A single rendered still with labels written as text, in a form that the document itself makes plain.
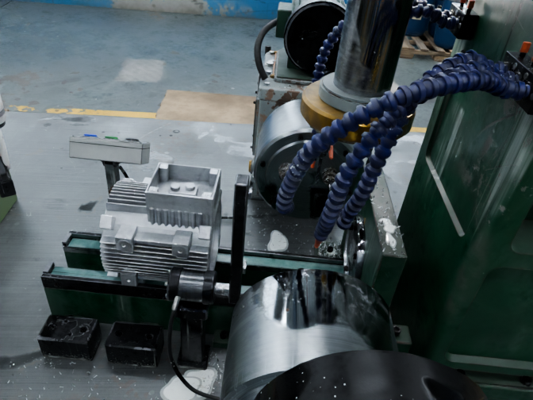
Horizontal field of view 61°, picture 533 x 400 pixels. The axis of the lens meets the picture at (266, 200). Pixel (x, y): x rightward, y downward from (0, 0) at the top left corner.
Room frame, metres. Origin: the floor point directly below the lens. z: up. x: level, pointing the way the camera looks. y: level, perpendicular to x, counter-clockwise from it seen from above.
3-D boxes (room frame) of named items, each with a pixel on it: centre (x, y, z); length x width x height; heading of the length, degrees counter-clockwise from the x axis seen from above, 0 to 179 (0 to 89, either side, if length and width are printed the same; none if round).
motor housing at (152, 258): (0.69, 0.19, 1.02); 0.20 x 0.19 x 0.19; 90
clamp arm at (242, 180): (0.55, 0.04, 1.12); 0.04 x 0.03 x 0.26; 90
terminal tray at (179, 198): (0.69, 0.15, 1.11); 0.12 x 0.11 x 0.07; 90
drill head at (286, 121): (1.04, -0.09, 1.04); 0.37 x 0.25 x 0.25; 0
